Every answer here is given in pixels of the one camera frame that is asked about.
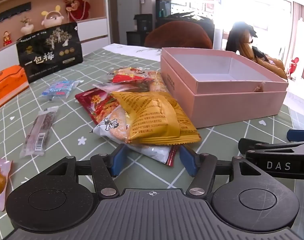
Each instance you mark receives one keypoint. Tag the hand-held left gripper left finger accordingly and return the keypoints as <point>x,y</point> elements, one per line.
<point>119,160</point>

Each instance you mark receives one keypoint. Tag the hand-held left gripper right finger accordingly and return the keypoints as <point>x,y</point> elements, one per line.
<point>188,161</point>

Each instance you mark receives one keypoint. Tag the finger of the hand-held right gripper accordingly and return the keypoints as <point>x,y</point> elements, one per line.
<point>298,135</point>
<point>269,165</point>

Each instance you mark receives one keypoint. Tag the white cartoon rice cracker packet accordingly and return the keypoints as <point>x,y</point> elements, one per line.
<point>111,127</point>

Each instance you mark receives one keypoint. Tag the yellow snack packet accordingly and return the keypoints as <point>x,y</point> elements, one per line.
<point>154,115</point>

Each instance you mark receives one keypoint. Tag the pink cardboard box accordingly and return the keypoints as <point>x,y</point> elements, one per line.
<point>229,105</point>

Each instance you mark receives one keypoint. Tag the red spicy snack packet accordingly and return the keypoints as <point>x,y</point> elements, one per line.
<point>96,102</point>

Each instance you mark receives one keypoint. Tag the green checked tablecloth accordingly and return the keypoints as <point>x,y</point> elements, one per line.
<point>66,120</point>

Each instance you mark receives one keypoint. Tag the red ornament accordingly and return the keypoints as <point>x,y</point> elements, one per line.
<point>294,66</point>

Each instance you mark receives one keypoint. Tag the pale rice cracker packet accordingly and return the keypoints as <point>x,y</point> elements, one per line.
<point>157,82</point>

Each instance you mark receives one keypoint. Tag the red yellow rice cracker packet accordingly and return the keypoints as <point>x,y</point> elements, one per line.
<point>131,76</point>

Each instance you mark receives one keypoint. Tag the brown stick snack packet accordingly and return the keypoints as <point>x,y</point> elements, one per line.
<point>39,132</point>

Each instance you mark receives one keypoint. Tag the blue candy packet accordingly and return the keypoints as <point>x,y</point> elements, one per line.
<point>58,89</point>

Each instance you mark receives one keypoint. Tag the chair with brown coat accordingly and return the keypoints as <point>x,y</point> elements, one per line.
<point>244,45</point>

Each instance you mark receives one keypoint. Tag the black low cabinet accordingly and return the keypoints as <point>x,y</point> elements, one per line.
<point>134,38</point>

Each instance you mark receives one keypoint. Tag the brown chair back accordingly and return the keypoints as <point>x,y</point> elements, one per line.
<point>177,35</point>

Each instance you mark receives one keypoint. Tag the black plum snack bag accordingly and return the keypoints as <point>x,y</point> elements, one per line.
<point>49,52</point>

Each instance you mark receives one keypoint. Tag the white drawer cabinet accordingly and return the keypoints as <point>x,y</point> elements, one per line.
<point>94,33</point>

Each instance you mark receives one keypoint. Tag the black water dispenser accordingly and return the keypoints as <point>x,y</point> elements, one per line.
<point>144,27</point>

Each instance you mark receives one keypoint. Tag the orange box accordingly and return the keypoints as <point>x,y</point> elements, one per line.
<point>6,85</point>

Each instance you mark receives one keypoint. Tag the white bunny ornament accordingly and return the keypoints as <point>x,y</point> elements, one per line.
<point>51,18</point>

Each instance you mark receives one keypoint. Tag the white vase with flowers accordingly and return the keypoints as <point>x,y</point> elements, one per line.
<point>26,27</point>

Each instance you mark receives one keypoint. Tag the red gold figurine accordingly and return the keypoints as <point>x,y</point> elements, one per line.
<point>7,38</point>

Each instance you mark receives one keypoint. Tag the black wall rack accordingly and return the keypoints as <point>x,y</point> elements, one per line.
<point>9,13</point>

